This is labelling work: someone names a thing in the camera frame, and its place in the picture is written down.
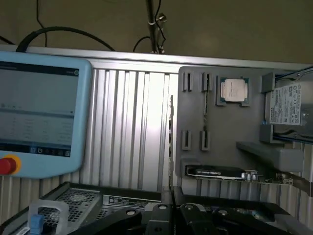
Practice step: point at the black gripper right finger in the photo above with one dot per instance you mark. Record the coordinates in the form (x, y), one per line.
(193, 220)

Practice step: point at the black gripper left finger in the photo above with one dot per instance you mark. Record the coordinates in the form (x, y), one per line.
(156, 220)

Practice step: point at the black and silver PC case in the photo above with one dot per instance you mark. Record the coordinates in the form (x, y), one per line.
(132, 200)

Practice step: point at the black graphics card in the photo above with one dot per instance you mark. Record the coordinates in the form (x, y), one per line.
(212, 171)

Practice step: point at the grey parts rack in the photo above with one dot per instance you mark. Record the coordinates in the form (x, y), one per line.
(232, 127)

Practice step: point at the translucent plastic latch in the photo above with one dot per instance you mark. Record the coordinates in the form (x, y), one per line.
(49, 204)

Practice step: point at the light blue teach pendant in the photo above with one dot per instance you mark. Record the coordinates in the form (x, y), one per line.
(80, 110)

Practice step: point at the silver CPU chip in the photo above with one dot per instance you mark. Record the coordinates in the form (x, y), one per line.
(234, 90)

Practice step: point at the silver hard disk white label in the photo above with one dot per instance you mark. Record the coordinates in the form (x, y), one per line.
(286, 105)

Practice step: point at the metal pole with clamp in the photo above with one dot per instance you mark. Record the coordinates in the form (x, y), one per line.
(151, 24)

